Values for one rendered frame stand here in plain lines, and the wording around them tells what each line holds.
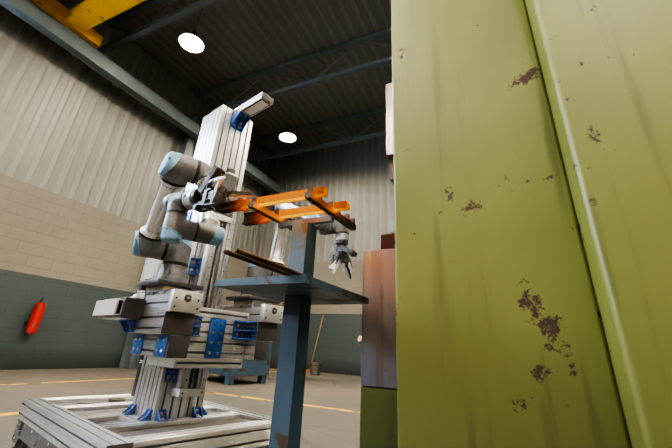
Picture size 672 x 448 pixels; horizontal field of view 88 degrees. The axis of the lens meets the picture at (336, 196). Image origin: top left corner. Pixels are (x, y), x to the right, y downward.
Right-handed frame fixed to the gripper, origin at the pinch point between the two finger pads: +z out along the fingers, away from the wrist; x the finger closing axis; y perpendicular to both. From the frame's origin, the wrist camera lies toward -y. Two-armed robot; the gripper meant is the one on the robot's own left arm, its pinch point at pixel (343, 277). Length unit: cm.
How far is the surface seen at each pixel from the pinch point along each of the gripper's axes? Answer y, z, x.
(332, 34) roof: 288, -626, -274
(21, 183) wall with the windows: 667, -202, 88
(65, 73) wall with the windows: 665, -443, 97
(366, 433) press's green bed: -48, 59, 44
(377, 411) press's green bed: -52, 53, 44
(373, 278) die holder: -50, 12, 44
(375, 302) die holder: -51, 21, 44
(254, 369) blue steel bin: 385, 72, -253
